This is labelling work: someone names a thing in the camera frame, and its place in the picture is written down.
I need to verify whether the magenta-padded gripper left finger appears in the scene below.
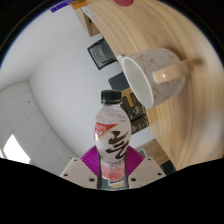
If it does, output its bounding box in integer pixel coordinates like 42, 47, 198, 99
59, 145, 102, 190

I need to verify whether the dark brown printed box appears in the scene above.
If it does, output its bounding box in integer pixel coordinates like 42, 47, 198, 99
120, 96, 138, 122

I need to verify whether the wooden side desk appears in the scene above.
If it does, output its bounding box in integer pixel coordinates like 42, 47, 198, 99
74, 4, 101, 38

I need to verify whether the flat round red coaster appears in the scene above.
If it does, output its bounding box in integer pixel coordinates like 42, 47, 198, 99
113, 0, 134, 7

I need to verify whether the orange-brown wooden box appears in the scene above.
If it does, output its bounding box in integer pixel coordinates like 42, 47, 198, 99
70, 0, 88, 10

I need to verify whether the white mug with beige handle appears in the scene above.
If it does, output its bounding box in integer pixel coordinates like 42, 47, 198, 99
116, 47, 195, 110

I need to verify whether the black mesh office chair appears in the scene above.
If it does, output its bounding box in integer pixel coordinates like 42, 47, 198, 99
87, 37, 118, 71

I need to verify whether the clear drink bottle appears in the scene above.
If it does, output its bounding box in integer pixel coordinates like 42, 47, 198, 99
93, 89, 133, 183

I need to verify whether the rectangular ceiling light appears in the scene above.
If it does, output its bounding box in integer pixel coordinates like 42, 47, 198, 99
3, 133, 32, 165

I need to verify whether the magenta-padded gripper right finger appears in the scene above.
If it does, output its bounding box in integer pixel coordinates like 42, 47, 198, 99
123, 145, 167, 190

